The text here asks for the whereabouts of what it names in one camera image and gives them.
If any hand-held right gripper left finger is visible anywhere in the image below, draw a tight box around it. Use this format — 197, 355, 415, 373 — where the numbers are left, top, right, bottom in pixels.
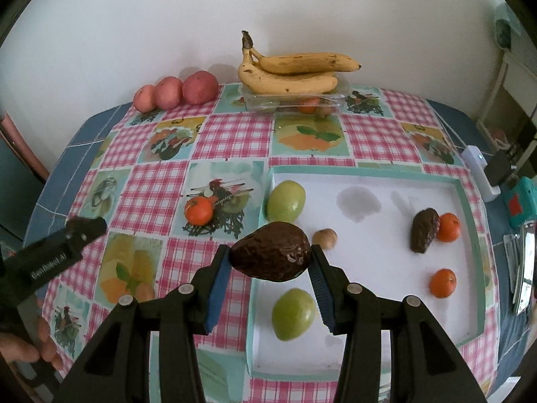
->
63, 244, 232, 403

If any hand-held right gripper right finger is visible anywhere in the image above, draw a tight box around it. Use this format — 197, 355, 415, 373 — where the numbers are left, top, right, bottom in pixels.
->
309, 244, 473, 403

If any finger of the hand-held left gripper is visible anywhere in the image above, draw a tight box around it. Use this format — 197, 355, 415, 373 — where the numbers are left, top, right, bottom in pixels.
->
62, 217, 108, 255

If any green apple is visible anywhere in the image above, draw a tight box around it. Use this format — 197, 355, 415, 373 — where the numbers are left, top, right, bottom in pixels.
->
271, 288, 316, 342
267, 180, 306, 222

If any white rectangular tray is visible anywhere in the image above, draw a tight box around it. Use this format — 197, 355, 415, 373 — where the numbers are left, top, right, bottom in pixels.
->
245, 166, 487, 380

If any person's left hand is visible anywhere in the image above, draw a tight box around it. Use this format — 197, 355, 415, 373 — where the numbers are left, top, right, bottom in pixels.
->
0, 315, 64, 371

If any small brown nut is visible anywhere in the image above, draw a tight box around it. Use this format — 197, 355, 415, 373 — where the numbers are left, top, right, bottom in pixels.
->
311, 229, 338, 250

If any dark cabinet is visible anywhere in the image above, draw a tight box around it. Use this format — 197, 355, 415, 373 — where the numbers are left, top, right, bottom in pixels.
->
0, 134, 45, 240

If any pink strip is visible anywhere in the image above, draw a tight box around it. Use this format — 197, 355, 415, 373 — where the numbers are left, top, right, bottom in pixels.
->
0, 113, 50, 183

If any small red potato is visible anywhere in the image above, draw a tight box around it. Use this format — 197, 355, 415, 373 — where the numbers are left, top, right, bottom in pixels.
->
133, 85, 158, 113

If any middle red potato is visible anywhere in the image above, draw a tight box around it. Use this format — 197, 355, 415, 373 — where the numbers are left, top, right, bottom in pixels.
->
154, 76, 184, 110

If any large red potato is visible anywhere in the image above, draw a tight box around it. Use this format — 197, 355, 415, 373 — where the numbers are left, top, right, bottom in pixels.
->
182, 71, 219, 105

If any white plastic device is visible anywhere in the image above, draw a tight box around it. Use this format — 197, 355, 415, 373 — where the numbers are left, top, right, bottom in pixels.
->
461, 146, 501, 203

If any clear plastic container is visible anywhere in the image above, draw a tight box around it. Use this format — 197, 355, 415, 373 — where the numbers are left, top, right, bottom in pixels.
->
241, 83, 351, 115

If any shiny metal utensil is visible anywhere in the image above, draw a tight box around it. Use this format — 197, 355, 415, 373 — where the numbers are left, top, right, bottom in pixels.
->
503, 222, 537, 315

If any yellow banana bunch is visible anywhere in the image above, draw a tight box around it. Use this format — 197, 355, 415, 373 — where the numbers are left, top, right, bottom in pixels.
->
238, 30, 362, 95

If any teal and red box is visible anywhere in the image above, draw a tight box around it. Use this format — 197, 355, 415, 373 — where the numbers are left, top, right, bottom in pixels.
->
501, 176, 537, 227

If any black box-shaped object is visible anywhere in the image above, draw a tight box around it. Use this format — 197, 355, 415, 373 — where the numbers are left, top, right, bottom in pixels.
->
486, 150, 519, 185

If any green round object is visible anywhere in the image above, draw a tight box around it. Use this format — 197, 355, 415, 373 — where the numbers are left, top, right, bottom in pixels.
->
493, 4, 517, 49

